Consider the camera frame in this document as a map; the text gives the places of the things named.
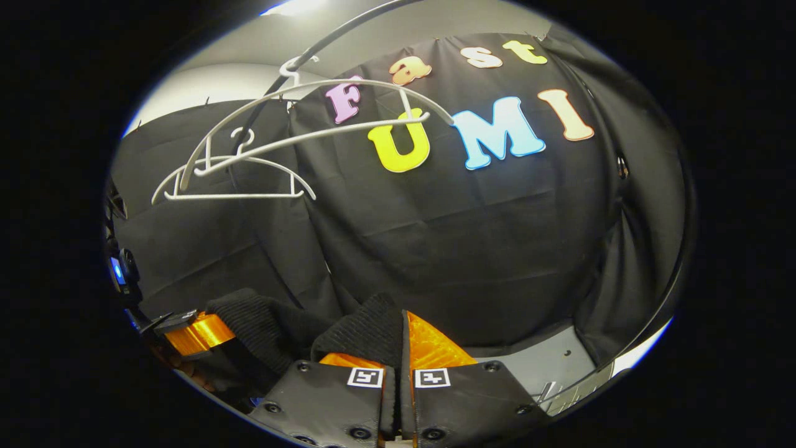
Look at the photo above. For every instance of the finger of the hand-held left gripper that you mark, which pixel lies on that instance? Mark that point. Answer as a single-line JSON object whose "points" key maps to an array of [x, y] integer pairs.
{"points": [[199, 333]]}

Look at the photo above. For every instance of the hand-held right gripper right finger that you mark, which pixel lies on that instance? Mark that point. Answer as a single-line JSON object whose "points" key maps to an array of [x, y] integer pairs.
{"points": [[472, 404]]}

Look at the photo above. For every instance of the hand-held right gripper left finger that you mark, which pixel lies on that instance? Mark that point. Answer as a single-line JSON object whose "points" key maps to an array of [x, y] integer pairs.
{"points": [[323, 404]]}

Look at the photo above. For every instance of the black jacket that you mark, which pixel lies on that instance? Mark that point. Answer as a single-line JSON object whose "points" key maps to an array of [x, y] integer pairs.
{"points": [[267, 323]]}

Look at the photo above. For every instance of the white plastic hanger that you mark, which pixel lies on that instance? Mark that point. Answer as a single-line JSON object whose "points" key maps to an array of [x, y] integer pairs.
{"points": [[236, 196]]}

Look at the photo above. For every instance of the white hanger with notched ends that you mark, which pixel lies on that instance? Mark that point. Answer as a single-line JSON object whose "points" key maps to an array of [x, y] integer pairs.
{"points": [[416, 117]]}

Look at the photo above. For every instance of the black backdrop cloth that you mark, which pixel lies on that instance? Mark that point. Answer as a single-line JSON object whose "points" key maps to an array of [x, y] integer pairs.
{"points": [[466, 249]]}

